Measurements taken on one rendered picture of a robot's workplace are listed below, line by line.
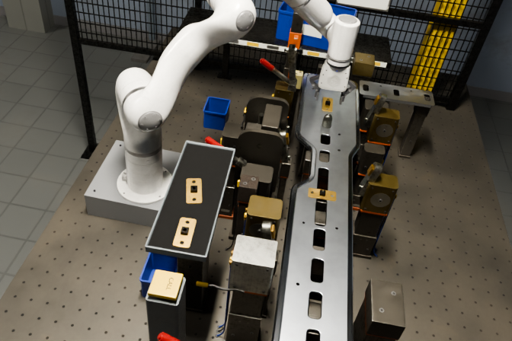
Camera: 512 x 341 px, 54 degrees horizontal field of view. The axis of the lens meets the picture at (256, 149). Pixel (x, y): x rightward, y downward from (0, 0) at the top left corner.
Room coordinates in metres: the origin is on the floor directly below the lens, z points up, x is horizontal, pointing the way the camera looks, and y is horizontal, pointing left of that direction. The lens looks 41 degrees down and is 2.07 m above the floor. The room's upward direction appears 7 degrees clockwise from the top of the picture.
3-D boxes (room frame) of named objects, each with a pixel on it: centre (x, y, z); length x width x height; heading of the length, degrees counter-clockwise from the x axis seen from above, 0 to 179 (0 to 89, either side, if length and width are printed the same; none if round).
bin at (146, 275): (0.87, 0.24, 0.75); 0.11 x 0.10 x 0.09; 177
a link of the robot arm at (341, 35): (1.52, -0.24, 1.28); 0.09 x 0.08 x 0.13; 30
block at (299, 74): (1.60, -0.12, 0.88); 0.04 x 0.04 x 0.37; 87
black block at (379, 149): (1.31, -0.41, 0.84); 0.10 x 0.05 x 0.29; 87
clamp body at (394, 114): (1.45, -0.46, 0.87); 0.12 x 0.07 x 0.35; 87
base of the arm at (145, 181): (1.20, 0.36, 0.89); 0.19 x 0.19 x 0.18
